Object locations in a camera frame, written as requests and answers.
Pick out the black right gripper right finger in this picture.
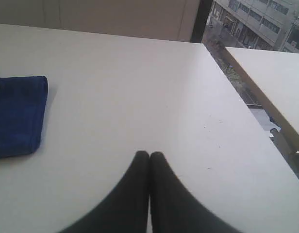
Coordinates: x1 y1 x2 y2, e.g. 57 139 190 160
149 152 239 233

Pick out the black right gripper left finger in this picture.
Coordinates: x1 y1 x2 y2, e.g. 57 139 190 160
62 151 150 233

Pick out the blue towel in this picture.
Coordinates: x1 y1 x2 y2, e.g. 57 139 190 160
0 76 48 159

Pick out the neighbouring white table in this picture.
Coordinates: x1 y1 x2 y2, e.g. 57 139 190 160
223 47 299 150

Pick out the grey building outside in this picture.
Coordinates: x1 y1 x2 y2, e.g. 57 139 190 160
207 0 299 53

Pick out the black window frame post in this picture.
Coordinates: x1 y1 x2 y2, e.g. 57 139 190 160
190 0 213 43

